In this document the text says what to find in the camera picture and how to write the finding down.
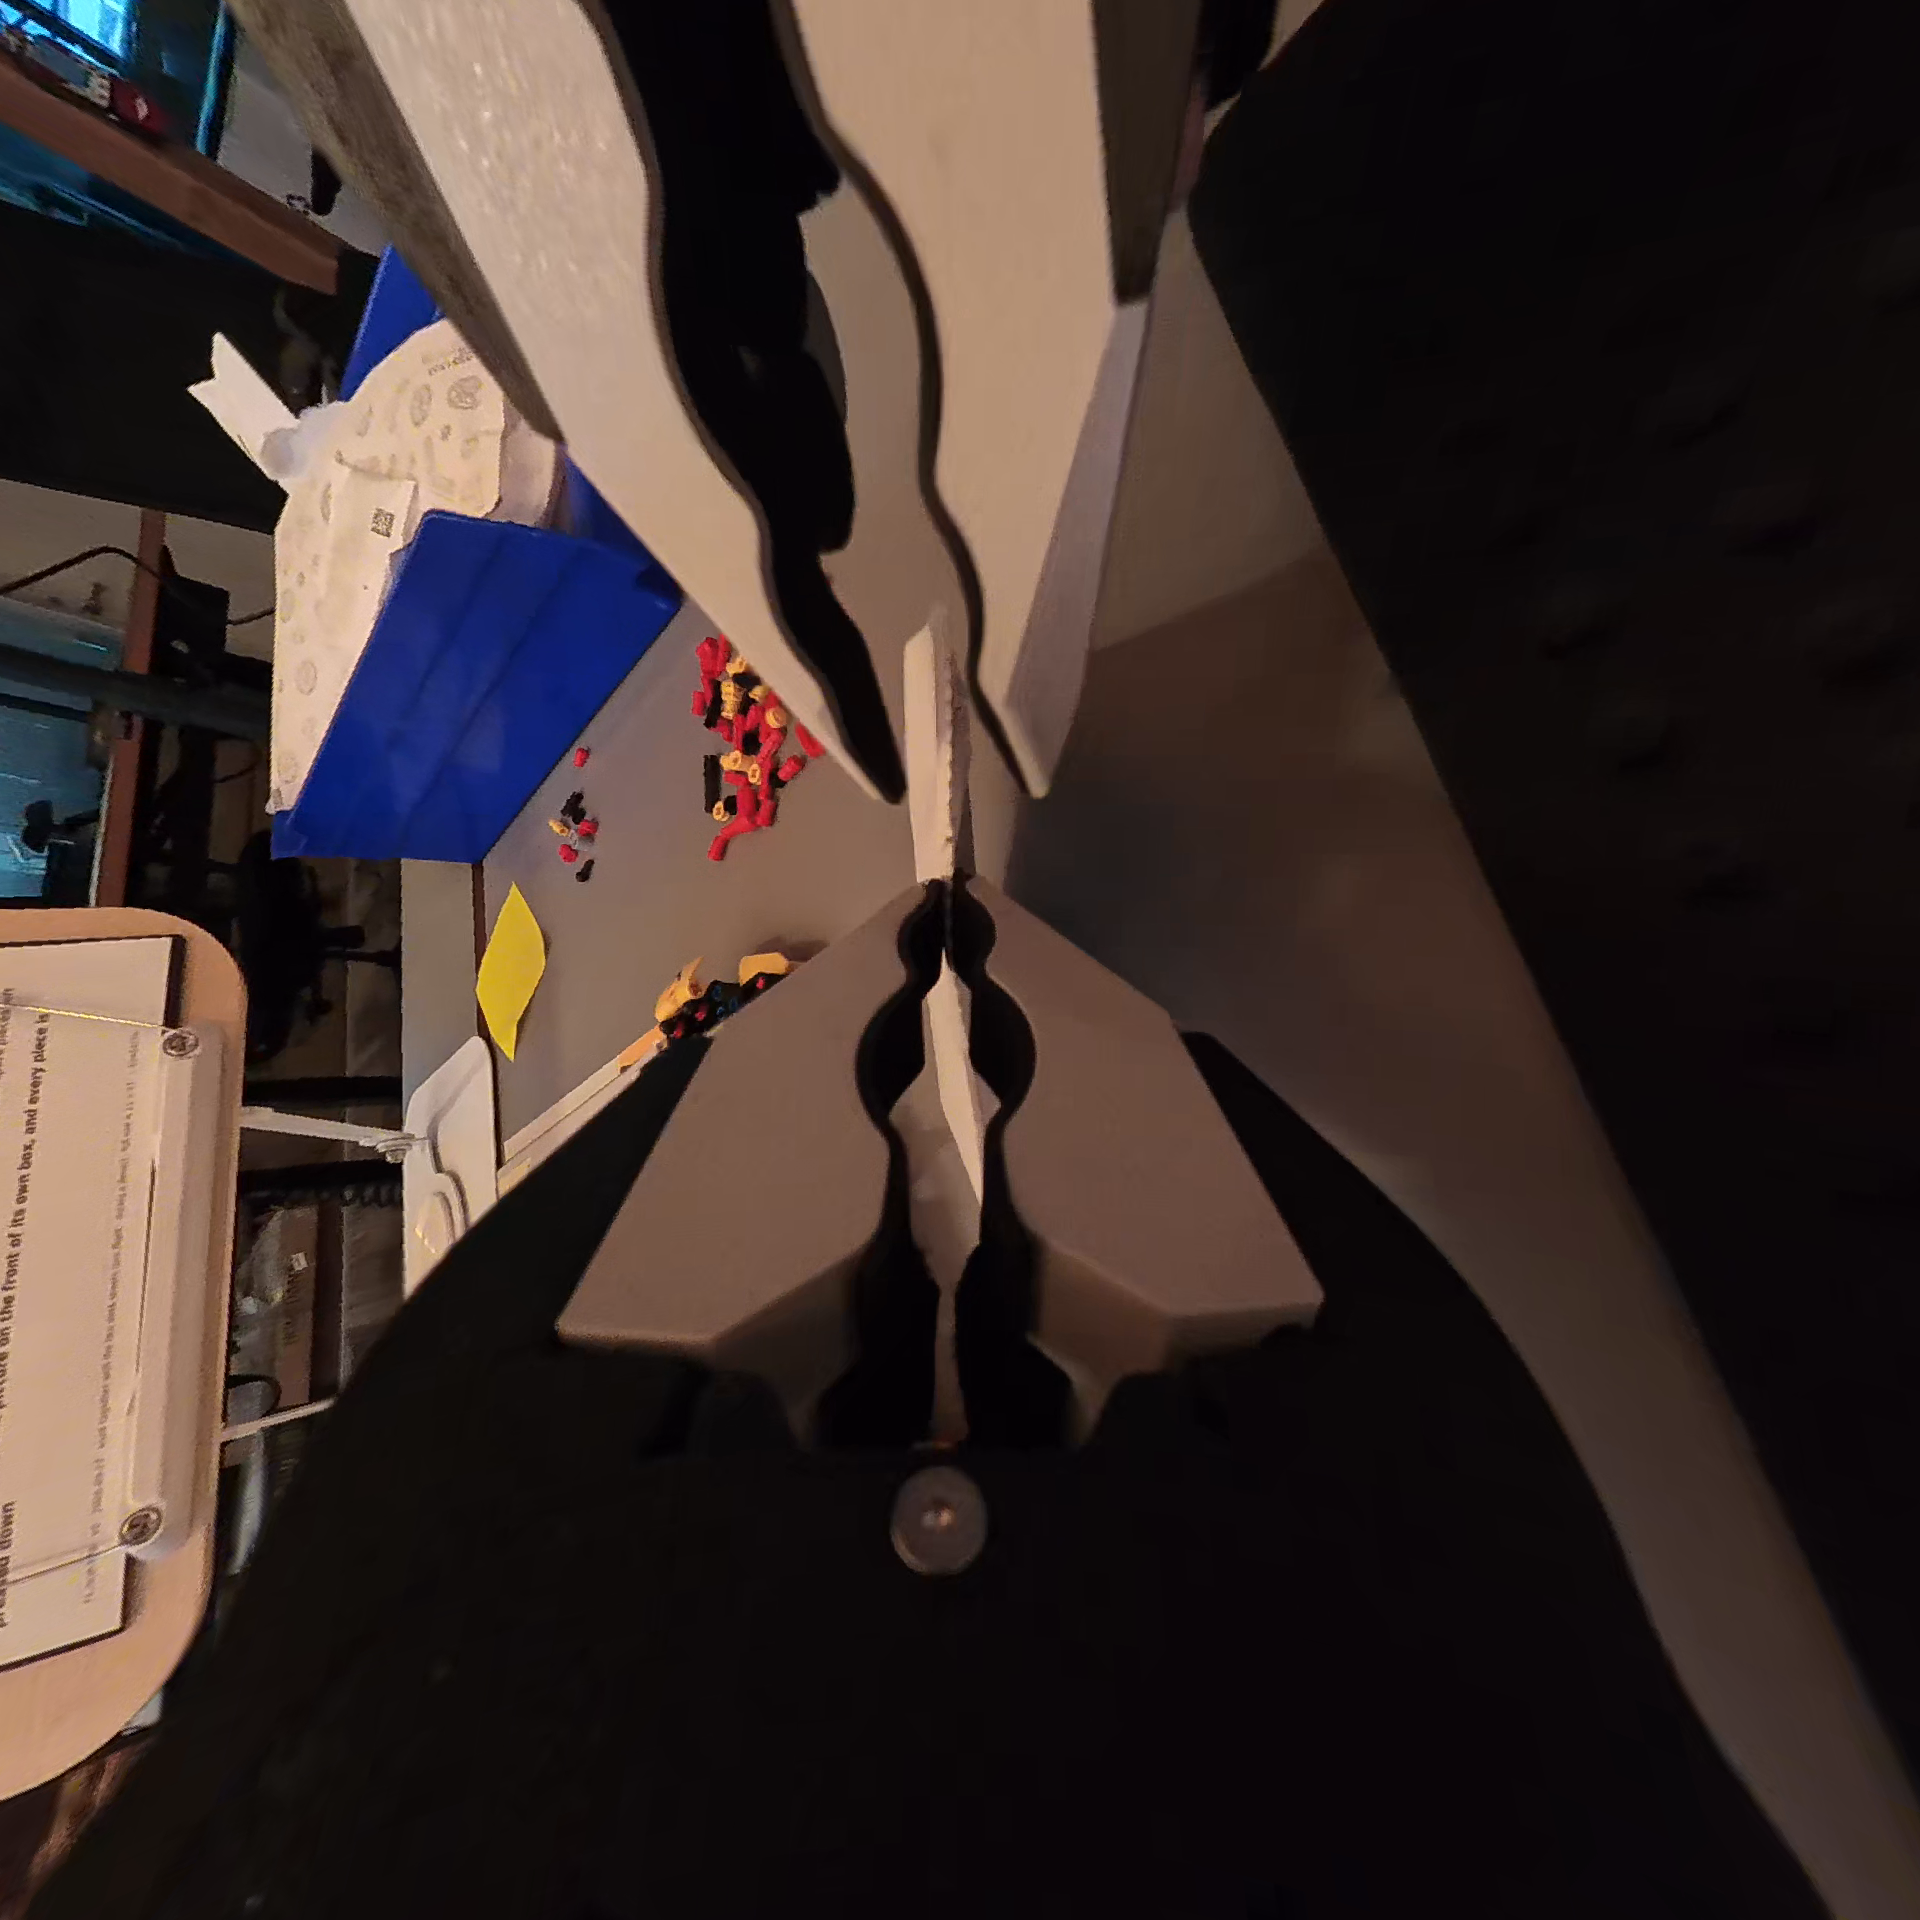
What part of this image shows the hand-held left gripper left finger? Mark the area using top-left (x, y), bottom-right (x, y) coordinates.
top-left (550, 882), bottom-right (950, 1407)

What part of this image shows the large printed paper bag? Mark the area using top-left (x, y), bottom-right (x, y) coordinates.
top-left (271, 337), bottom-right (563, 816)

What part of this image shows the yellow black brick car model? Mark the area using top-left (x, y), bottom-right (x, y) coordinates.
top-left (653, 947), bottom-right (799, 1056)

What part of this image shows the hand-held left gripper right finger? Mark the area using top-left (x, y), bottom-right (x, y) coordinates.
top-left (950, 870), bottom-right (1329, 1419)

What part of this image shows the yellow paper scrap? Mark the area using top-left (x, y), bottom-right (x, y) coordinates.
top-left (473, 882), bottom-right (550, 1066)

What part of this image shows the grey desk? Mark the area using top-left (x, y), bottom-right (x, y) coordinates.
top-left (398, 196), bottom-right (1920, 1920)

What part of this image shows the plain white paper bag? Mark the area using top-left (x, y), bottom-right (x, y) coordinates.
top-left (900, 607), bottom-right (1005, 1443)

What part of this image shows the white wooden book stand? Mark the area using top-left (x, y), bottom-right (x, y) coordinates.
top-left (0, 907), bottom-right (499, 1803)

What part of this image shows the pile of mixed brick pins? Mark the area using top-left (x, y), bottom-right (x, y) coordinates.
top-left (689, 638), bottom-right (829, 870)

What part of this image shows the black dimpled chair armrest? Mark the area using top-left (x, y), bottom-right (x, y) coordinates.
top-left (1190, 0), bottom-right (1920, 1803)

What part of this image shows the blue plastic bin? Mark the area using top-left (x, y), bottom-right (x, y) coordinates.
top-left (271, 248), bottom-right (685, 865)

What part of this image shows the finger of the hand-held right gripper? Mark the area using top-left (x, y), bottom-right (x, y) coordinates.
top-left (763, 0), bottom-right (1206, 801)
top-left (226, 0), bottom-right (912, 807)

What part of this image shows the printed instruction sheet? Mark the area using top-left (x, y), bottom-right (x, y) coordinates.
top-left (0, 936), bottom-right (188, 1676)

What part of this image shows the instruction booklet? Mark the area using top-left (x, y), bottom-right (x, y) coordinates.
top-left (497, 1034), bottom-right (678, 1202)

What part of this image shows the wooden counter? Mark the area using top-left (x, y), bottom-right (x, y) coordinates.
top-left (0, 60), bottom-right (338, 296)

